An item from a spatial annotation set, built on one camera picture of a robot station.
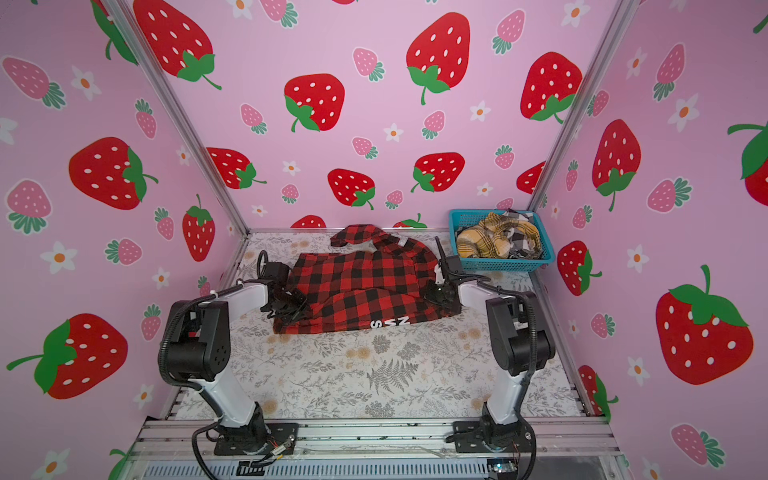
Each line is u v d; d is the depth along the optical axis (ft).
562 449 2.41
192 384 1.67
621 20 2.27
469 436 2.44
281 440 2.40
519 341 1.66
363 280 3.42
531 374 1.76
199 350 1.61
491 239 3.44
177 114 2.79
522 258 3.30
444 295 2.74
